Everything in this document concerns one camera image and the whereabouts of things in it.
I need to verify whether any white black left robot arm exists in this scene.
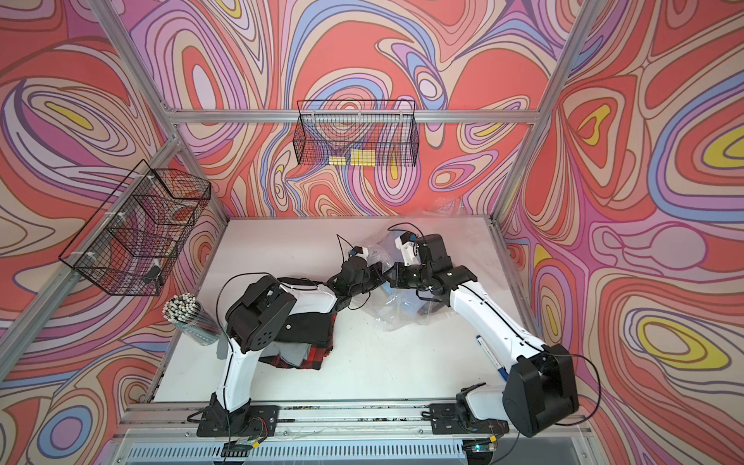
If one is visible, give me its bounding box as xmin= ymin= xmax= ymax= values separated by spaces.
xmin=215 ymin=256 xmax=384 ymax=413

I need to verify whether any black wire basket left wall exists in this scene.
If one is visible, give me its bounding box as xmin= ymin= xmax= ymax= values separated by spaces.
xmin=58 ymin=161 xmax=211 ymax=296

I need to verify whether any yellow block in basket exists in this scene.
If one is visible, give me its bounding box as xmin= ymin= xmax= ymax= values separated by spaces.
xmin=329 ymin=149 xmax=377 ymax=167

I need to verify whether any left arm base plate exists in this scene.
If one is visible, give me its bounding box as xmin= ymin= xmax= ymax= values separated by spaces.
xmin=197 ymin=402 xmax=279 ymax=439

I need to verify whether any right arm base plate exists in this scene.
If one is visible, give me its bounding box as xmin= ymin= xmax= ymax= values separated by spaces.
xmin=422 ymin=403 xmax=510 ymax=438

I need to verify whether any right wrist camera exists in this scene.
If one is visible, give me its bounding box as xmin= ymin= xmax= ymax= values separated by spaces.
xmin=394 ymin=232 xmax=420 ymax=267

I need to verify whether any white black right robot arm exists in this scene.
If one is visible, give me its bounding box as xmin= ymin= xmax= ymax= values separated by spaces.
xmin=385 ymin=232 xmax=579 ymax=438

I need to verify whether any black wire basket wall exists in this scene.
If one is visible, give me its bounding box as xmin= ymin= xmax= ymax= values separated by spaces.
xmin=293 ymin=98 xmax=420 ymax=168
xmin=58 ymin=161 xmax=211 ymax=296

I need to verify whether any bundle of rods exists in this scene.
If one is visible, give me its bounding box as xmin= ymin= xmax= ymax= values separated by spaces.
xmin=162 ymin=293 xmax=221 ymax=346

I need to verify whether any blue white marker pen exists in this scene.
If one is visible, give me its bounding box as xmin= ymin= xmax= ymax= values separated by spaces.
xmin=476 ymin=335 xmax=509 ymax=381

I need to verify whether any black wire basket back wall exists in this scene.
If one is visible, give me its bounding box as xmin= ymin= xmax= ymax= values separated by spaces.
xmin=293 ymin=98 xmax=420 ymax=168

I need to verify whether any grey shirt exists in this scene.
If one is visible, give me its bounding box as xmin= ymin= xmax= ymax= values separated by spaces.
xmin=274 ymin=342 xmax=313 ymax=368

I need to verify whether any red black plaid shirt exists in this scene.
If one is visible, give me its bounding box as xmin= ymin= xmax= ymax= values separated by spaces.
xmin=260 ymin=340 xmax=333 ymax=370

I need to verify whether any clear plastic vacuum bag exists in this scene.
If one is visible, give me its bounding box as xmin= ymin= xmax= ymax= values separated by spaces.
xmin=349 ymin=213 xmax=455 ymax=331

